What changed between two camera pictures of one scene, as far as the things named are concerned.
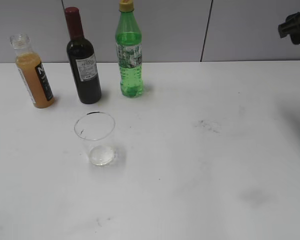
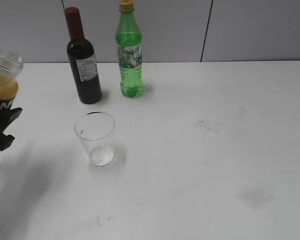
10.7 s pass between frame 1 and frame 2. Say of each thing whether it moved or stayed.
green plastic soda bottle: stayed
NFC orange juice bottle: moved
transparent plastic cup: stayed
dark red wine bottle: stayed
